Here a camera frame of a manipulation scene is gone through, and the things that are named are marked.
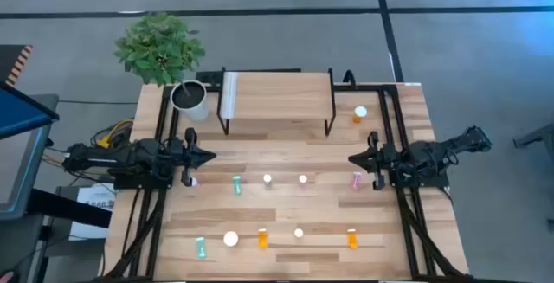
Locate black mat orange striped edge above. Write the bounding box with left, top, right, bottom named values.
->
left=0, top=43, right=35, bottom=88

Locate wooden shelf black metal frame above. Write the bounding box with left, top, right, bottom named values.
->
left=216, top=67, right=338, bottom=138

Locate yellow cable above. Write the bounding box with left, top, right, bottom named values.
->
left=95, top=119, right=135, bottom=149

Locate black support bar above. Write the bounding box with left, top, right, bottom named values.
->
left=26, top=187, right=113, bottom=228

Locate black floor cable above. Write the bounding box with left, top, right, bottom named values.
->
left=58, top=99, right=139, bottom=106

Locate white printed box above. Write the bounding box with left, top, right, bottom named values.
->
left=55, top=183, right=118, bottom=241

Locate grey furniture leg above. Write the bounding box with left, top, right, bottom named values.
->
left=512, top=121, right=554, bottom=163

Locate grey equipment cart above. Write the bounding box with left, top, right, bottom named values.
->
left=0, top=93, right=61, bottom=232

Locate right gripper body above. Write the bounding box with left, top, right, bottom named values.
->
left=368, top=131, right=406, bottom=191

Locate black power strip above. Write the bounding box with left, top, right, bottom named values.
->
left=195, top=70, right=224, bottom=86

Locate flat display screen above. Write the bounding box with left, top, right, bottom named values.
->
left=0, top=81, right=61, bottom=141

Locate white plant pot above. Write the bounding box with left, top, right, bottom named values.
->
left=170, top=79, right=210, bottom=123

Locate white plastic strip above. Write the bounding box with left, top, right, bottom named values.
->
left=220, top=72, right=239, bottom=119

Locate green leafy plant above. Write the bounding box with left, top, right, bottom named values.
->
left=113, top=11, right=207, bottom=88

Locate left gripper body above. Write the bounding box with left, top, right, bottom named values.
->
left=166, top=127, right=199, bottom=188

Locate black metal table frame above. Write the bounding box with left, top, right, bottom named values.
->
left=98, top=82, right=473, bottom=283

